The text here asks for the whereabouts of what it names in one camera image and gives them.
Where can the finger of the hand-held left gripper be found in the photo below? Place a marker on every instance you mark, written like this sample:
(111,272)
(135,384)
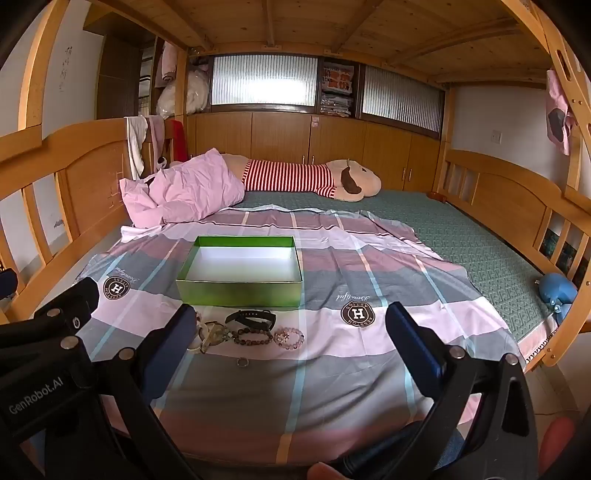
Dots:
(7,284)
(76,300)

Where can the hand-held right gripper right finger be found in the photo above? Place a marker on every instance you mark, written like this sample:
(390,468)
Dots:
(413,346)

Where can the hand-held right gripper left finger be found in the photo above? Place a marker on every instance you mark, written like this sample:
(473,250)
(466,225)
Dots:
(171,344)

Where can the green cardboard box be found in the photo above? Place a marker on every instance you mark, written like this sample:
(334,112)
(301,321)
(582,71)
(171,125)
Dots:
(240,290)

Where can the black wristband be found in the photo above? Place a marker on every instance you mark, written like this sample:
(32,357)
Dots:
(258,315)

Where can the pink grey checked bed sheet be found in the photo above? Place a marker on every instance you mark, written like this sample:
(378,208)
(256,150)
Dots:
(323,392)

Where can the green patterned bed mat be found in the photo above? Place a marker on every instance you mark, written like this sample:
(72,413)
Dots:
(461,240)

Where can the blue plush toy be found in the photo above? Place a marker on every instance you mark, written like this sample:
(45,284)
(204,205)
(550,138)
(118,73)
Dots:
(556,288)

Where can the pink quilt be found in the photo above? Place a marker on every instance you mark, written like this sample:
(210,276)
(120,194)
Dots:
(194,189)

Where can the white garment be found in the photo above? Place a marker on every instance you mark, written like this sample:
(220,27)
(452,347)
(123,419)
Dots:
(135,147)

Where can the pale pink garment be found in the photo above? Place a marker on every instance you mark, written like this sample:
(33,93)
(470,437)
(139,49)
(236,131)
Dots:
(157,136)

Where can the red cloth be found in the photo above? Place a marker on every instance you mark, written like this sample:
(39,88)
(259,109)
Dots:
(178,141)

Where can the dark wooden wardrobe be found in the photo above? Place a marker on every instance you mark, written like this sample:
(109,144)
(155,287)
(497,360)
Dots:
(117,78)

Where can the white plastic bag bundle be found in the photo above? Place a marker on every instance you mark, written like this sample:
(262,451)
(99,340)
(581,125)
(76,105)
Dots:
(184,94)

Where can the ribbed frosted glass window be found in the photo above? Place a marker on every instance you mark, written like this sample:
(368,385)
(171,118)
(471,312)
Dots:
(263,81)
(401,97)

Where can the pink hanging garment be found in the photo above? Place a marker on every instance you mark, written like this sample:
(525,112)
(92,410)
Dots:
(167,64)

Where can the stack of printed packages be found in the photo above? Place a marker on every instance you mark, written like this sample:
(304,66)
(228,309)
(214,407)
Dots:
(338,90)

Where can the pink cloth with dark patch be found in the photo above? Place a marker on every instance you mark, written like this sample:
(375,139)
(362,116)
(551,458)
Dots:
(556,106)

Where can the wooden bunk bed frame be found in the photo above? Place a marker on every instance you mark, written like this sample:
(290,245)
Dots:
(83,175)

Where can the white wall switch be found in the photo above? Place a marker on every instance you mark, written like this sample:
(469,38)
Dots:
(496,137)

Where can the wooden wall cabinet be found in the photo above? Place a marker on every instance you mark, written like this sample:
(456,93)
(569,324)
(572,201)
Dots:
(277,134)

